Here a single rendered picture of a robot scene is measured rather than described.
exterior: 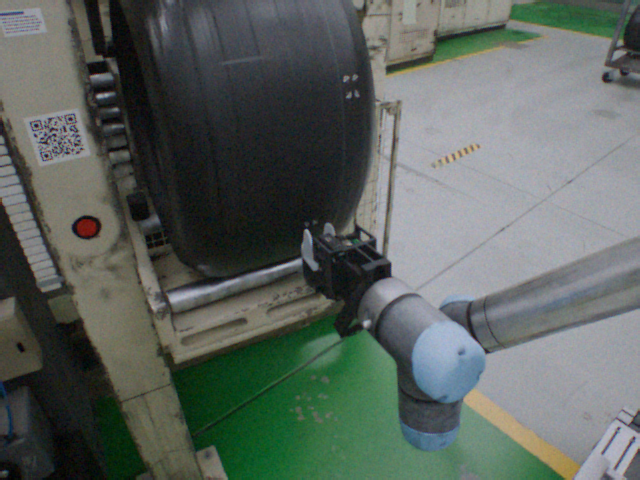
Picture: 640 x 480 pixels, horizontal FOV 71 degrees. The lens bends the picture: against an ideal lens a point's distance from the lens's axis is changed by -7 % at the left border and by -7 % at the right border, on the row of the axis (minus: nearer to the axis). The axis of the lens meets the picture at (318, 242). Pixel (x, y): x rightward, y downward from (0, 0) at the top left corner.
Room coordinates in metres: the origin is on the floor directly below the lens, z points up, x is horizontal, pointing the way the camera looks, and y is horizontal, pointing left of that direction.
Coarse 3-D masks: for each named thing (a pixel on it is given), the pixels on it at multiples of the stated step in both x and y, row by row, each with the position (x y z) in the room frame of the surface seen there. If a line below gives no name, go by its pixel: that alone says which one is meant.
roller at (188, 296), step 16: (240, 272) 0.68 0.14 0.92; (256, 272) 0.69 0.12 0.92; (272, 272) 0.70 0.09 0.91; (288, 272) 0.71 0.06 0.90; (176, 288) 0.64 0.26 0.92; (192, 288) 0.64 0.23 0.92; (208, 288) 0.65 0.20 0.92; (224, 288) 0.65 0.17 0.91; (240, 288) 0.67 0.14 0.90; (176, 304) 0.61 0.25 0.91; (192, 304) 0.62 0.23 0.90
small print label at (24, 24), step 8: (0, 16) 0.62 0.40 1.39; (8, 16) 0.62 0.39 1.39; (16, 16) 0.63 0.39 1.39; (24, 16) 0.63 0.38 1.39; (32, 16) 0.63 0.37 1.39; (40, 16) 0.64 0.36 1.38; (8, 24) 0.62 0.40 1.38; (16, 24) 0.62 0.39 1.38; (24, 24) 0.63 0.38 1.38; (32, 24) 0.63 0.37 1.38; (40, 24) 0.64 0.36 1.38; (8, 32) 0.62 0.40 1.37; (16, 32) 0.62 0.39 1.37; (24, 32) 0.63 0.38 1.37; (32, 32) 0.63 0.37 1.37; (40, 32) 0.64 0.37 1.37
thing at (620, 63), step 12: (624, 12) 5.14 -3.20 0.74; (636, 12) 5.10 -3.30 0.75; (636, 24) 5.03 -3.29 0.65; (624, 36) 5.12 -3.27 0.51; (636, 36) 5.00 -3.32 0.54; (612, 48) 5.15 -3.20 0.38; (624, 48) 5.19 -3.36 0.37; (636, 48) 5.04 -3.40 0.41; (612, 60) 5.30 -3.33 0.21; (624, 60) 5.33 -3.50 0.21; (636, 60) 5.36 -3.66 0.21; (612, 72) 5.12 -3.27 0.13; (624, 72) 5.46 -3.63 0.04; (636, 72) 4.91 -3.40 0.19
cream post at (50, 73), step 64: (0, 0) 0.62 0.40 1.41; (64, 0) 0.66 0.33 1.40; (0, 64) 0.61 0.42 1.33; (64, 64) 0.65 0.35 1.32; (64, 192) 0.62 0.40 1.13; (64, 256) 0.61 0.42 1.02; (128, 256) 0.65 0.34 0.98; (128, 320) 0.64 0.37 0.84; (128, 384) 0.62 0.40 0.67; (192, 448) 0.66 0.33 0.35
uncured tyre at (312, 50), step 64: (128, 0) 0.66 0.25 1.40; (192, 0) 0.61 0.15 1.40; (256, 0) 0.64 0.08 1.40; (320, 0) 0.67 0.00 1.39; (128, 64) 0.95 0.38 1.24; (192, 64) 0.56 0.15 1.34; (256, 64) 0.58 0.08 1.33; (320, 64) 0.62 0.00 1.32; (192, 128) 0.54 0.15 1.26; (256, 128) 0.55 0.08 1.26; (320, 128) 0.59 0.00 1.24; (192, 192) 0.53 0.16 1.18; (256, 192) 0.54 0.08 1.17; (320, 192) 0.59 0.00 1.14; (192, 256) 0.58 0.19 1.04; (256, 256) 0.58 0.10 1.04
